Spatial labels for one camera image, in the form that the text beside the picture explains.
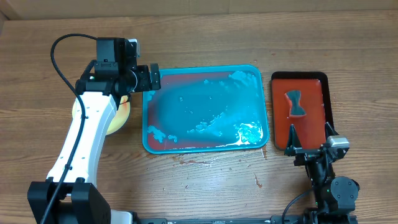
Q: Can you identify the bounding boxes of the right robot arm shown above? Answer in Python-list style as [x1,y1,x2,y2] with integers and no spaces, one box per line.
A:
[280,123,360,223]

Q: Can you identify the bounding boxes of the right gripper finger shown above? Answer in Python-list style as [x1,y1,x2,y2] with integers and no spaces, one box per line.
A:
[284,124,302,156]
[325,122,338,139]

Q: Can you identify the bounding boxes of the black tray with red water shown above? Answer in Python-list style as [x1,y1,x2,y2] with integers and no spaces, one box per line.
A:
[271,72,333,151]

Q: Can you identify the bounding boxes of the dark teal sponge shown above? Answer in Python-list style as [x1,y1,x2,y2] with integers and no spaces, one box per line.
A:
[284,90,306,118]

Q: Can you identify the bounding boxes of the teal plastic tray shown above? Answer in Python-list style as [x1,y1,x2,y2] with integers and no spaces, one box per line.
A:
[142,65,270,154]

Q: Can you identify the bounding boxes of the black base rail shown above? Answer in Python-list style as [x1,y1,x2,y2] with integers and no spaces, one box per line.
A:
[130,214,358,224]

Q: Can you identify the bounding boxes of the yellow-green plate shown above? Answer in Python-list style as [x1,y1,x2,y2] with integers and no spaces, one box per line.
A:
[69,91,130,138]

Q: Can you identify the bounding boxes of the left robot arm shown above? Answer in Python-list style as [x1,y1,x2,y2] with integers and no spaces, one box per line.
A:
[27,37,161,223]

